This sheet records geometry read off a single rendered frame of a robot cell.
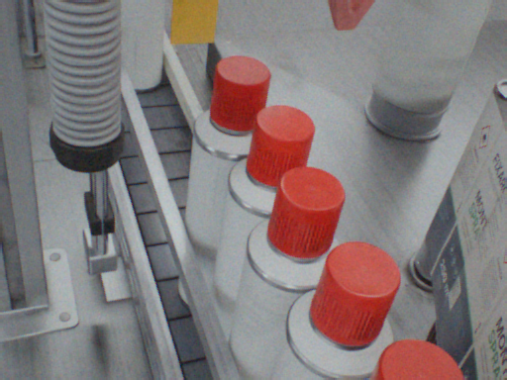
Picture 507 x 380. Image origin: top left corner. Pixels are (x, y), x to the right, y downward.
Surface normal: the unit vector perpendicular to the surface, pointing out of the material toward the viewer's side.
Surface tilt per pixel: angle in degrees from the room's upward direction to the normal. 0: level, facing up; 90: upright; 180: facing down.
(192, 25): 90
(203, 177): 90
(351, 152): 0
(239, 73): 3
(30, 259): 90
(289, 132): 2
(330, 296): 90
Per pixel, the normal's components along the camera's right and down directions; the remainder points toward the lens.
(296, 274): 0.03, -0.11
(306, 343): -0.46, -0.37
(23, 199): 0.33, 0.67
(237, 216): -0.69, 0.41
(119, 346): 0.14, -0.73
